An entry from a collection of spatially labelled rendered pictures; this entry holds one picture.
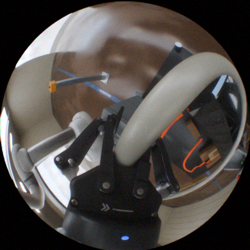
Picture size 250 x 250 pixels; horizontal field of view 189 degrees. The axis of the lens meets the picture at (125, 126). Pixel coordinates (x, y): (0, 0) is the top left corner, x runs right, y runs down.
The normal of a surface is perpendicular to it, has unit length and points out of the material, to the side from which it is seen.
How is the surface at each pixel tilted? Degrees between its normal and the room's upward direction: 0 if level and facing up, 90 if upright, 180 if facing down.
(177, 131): 0
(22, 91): 90
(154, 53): 0
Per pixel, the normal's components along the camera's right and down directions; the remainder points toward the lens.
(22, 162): 0.83, -0.35
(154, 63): -0.48, 0.44
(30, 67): 0.79, 0.58
